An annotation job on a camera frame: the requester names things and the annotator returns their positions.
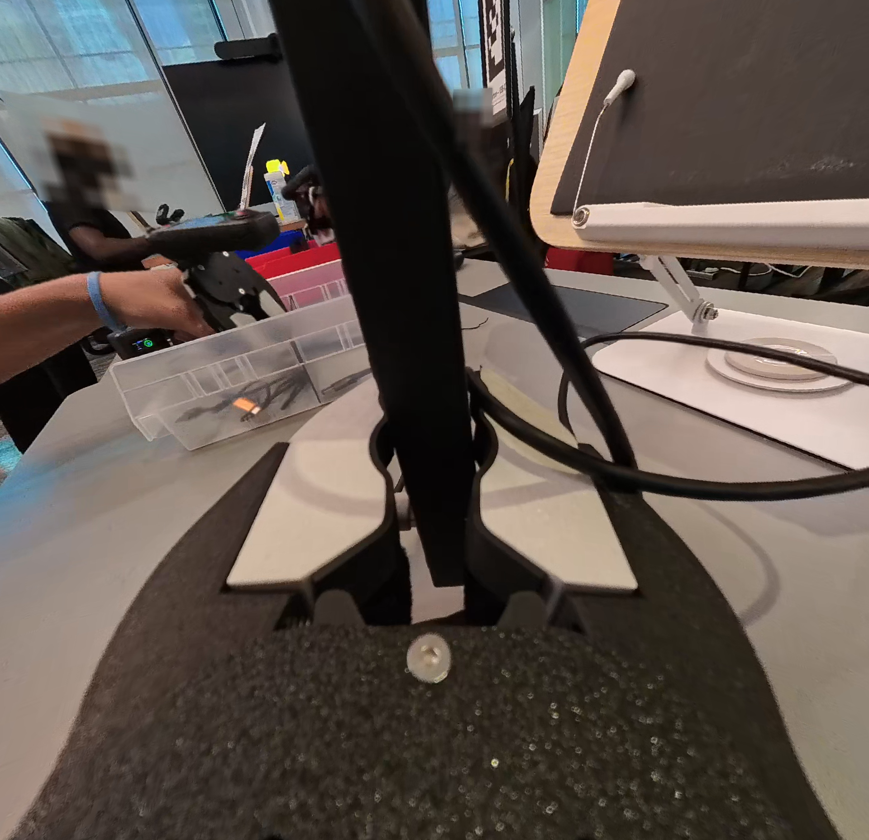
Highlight black device green lights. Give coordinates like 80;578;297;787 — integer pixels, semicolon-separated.
109;327;179;364

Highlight pale tape patch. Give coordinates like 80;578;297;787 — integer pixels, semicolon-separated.
475;367;585;476

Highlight black cable gold connectors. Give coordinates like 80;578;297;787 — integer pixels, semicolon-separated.
173;372;320;428

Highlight blue plastic bin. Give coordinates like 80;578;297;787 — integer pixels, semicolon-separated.
234;217;308;260

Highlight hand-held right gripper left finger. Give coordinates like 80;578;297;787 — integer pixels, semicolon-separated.
226;377;412;627

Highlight person's left hand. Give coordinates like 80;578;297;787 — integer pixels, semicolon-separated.
114;266;218;343

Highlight red plastic bin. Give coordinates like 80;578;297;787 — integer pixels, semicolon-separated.
244;241;340;277

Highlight person's left forearm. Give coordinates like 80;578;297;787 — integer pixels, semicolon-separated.
0;272;126;386

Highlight clear plastic bin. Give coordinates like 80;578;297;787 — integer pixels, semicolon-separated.
109;296;381;452
268;259;350;315

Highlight black white marker sign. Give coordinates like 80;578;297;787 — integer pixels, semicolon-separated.
478;0;510;108

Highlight black partition panel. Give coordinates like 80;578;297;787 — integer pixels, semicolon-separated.
162;56;320;210

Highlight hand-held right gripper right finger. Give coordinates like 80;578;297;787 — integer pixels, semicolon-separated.
466;370;640;627

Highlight white paper strip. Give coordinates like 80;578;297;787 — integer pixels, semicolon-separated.
239;124;267;210

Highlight thick black cable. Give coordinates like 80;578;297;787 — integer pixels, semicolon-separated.
326;0;869;503

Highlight grey desk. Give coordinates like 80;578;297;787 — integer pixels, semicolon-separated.
0;259;869;840

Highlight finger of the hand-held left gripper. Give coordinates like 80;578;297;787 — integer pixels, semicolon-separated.
231;296;287;329

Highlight black flat panel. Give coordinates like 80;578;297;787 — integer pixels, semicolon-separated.
550;0;869;216

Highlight blue wristband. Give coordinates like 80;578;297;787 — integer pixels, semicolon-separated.
86;270;128;333

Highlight white bottle yellow cap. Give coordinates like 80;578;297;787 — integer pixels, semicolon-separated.
265;160;300;223

